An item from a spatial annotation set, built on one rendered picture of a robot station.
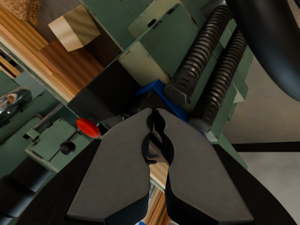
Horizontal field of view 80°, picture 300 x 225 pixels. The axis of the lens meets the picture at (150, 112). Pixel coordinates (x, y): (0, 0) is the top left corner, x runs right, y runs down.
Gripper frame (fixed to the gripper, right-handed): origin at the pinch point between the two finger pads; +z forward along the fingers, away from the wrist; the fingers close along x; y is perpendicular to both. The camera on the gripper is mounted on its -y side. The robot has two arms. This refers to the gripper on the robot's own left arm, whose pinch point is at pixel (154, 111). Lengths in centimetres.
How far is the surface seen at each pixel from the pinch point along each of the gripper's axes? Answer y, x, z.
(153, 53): -2.6, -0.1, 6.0
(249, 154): 100, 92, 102
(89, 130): 5.7, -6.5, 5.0
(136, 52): -2.5, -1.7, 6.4
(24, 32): -0.6, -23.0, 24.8
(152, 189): 86, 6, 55
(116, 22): -3.8, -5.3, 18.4
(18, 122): 21.2, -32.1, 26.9
